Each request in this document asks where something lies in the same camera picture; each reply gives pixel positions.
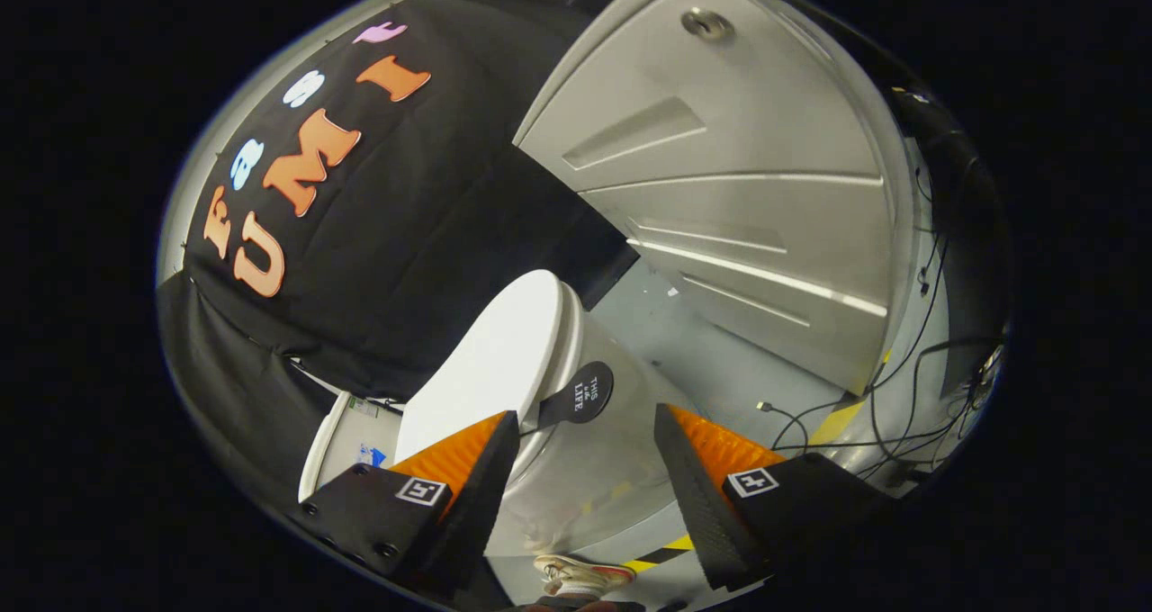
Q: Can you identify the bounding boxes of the black backdrop cloth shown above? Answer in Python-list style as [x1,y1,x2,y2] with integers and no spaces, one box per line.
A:
[157,0,642,507]

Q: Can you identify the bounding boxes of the yellow black floor tape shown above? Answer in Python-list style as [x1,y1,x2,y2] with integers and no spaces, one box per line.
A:
[621,533,697,575]

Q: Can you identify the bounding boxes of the white toilet tank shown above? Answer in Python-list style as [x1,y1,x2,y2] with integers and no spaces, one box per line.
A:
[299,391,406,503]

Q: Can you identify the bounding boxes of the black round lid pull tab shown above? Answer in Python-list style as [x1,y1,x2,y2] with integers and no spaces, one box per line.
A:
[537,361,616,432]

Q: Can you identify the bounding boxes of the black cables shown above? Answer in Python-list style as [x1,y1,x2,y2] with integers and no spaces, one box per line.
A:
[756,157,1004,482]

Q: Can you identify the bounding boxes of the round metal cabinet knob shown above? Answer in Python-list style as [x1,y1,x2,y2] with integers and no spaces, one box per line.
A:
[681,8,735,42]

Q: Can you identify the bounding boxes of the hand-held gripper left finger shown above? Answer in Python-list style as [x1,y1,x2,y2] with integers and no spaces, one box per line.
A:
[288,410,521,595]

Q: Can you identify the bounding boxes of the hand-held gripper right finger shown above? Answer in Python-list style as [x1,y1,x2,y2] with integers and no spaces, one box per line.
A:
[653,403,901,592]

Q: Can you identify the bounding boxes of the person's shoe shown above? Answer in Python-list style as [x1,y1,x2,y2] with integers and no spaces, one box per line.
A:
[532,553,638,599]

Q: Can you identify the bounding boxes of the white toilet bowl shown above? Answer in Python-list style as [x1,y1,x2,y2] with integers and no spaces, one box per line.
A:
[486,306,716,561]

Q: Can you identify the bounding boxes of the white cabinet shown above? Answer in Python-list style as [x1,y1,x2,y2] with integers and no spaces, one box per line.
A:
[513,0,912,399]

